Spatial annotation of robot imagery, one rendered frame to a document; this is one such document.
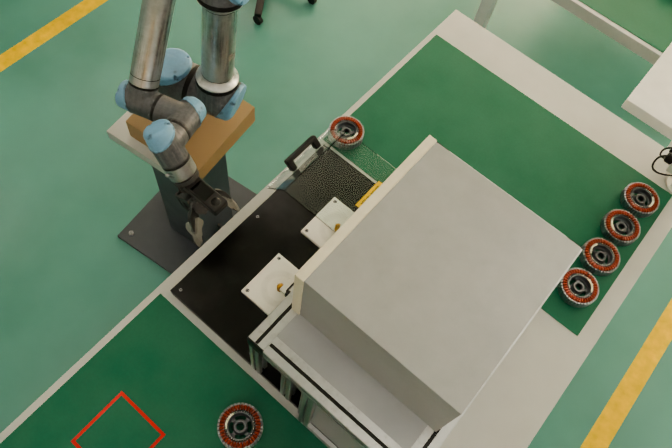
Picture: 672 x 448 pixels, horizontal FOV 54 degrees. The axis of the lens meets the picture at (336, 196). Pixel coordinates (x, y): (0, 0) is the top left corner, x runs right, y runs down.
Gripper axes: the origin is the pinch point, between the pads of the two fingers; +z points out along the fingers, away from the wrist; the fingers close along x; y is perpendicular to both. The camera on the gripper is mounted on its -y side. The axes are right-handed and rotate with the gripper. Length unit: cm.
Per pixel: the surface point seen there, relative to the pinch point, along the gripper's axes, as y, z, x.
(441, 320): -76, -10, -1
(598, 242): -67, 46, -74
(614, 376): -64, 135, -82
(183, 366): -9.7, 16.7, 31.4
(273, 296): -15.7, 16.5, 2.8
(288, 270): -13.9, 15.5, -5.5
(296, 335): -47.4, -3.5, 14.5
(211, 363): -13.9, 19.2, 26.1
